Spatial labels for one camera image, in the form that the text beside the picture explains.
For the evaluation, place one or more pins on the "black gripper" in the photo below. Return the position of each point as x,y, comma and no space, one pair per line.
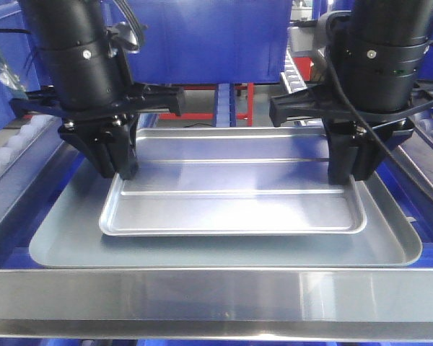
352,151

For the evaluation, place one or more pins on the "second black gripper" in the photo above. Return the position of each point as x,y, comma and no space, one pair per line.
106,135

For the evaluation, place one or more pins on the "silver metal tray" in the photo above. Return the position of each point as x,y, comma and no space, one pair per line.
232,182

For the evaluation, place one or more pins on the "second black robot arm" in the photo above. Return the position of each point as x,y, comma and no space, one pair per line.
92,90

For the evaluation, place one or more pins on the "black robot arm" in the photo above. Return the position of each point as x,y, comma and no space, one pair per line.
372,57

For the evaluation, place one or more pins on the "large grey metal tray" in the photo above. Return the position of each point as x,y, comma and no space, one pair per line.
70,236

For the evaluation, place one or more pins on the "large blue plastic bin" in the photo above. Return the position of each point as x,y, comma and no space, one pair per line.
211,42

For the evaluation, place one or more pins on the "red steel floor frame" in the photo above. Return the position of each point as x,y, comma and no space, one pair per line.
224,113

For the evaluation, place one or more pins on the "steel shelf front rail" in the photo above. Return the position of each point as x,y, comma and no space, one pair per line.
321,304

